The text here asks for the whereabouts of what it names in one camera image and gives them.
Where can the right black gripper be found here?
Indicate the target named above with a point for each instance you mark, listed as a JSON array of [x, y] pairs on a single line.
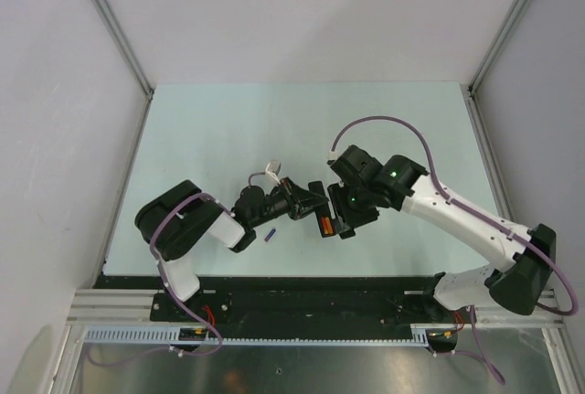
[[345, 218]]

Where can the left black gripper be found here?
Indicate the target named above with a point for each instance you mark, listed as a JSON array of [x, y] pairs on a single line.
[[298, 196]]

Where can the black remote control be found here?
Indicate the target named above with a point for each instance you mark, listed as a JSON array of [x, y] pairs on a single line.
[[324, 217]]

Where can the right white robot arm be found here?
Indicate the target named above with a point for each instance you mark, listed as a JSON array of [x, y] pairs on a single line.
[[518, 257]]

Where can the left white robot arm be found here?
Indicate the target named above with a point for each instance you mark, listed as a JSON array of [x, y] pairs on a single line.
[[173, 223]]

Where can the purple battery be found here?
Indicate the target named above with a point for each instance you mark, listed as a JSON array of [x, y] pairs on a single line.
[[270, 235]]

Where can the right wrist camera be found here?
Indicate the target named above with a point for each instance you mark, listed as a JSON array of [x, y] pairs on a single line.
[[332, 157]]

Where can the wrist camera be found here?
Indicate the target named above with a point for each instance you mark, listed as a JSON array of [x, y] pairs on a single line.
[[272, 171], [332, 157]]

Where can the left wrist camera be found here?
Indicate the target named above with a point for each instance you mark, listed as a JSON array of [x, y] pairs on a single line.
[[272, 171]]

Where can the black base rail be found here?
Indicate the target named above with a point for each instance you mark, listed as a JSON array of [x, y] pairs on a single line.
[[297, 308]]

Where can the aluminium base extrusion rail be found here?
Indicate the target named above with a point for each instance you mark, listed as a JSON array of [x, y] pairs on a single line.
[[133, 307]]

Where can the left aluminium frame post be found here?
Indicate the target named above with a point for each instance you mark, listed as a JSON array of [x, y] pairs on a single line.
[[123, 44]]

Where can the aluminium frame post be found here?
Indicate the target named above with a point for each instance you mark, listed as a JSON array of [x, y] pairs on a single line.
[[504, 33], [123, 44]]

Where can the right aluminium frame post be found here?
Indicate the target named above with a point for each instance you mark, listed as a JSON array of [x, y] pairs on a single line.
[[504, 33]]

